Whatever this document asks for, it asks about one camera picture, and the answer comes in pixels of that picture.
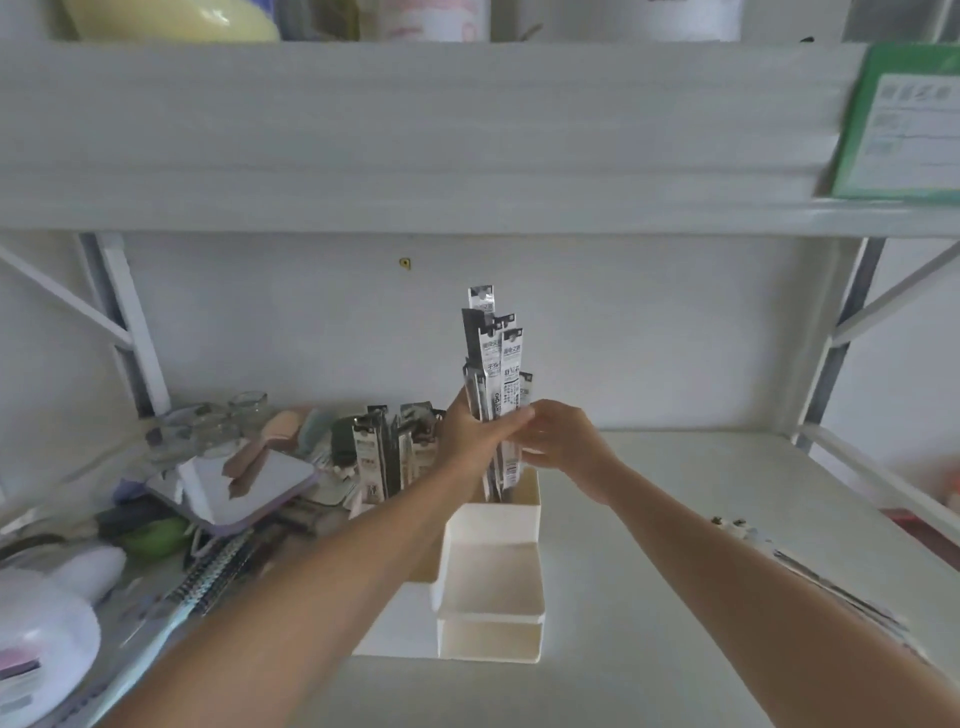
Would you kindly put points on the person's right hand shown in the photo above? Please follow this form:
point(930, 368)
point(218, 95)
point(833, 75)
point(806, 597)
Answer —
point(574, 450)

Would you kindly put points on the person's left hand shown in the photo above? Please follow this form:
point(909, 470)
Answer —
point(469, 442)

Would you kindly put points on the person's right fingers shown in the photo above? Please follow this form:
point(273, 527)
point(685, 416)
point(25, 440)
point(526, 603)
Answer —
point(536, 431)

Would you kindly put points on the person's left thumb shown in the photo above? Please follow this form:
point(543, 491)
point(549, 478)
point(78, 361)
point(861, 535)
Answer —
point(510, 424)

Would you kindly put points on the bundle of pen refill packets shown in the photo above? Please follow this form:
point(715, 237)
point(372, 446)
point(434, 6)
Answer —
point(495, 352)

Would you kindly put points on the person's left forearm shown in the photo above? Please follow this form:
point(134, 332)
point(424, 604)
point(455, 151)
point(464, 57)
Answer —
point(300, 600)

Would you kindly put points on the person's right forearm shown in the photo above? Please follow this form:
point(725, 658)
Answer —
point(750, 600)

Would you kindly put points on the standing group of refill packets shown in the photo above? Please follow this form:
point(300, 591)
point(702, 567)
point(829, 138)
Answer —
point(390, 457)

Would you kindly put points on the white tiered organizer box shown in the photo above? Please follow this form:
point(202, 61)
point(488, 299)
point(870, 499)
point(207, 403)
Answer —
point(487, 592)

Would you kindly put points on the pink brown brush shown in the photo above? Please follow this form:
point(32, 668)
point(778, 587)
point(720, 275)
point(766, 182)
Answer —
point(262, 446)

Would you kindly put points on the white purple-edged tablet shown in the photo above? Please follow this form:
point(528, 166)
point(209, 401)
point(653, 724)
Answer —
point(240, 487)

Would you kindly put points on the white shelf unit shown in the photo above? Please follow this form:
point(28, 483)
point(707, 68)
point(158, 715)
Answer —
point(420, 135)

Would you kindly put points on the clear glass jar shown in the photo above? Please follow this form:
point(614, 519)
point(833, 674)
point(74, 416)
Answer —
point(202, 427)

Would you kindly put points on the flat pile of refill packets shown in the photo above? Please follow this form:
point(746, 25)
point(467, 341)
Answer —
point(825, 581)

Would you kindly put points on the spiral notebook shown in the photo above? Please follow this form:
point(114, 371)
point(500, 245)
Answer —
point(214, 574)

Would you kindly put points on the green round object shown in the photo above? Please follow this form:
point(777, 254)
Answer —
point(154, 536)

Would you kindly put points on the white pink patterned container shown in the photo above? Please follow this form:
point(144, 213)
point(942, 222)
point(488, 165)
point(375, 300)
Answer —
point(435, 19)

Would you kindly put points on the green framed label card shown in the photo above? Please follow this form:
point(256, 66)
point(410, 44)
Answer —
point(904, 127)

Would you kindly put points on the white rabbit-shaped device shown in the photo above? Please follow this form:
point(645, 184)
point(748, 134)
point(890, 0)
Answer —
point(45, 637)

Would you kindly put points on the yellow bowl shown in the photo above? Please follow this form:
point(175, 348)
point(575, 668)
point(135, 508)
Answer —
point(172, 19)

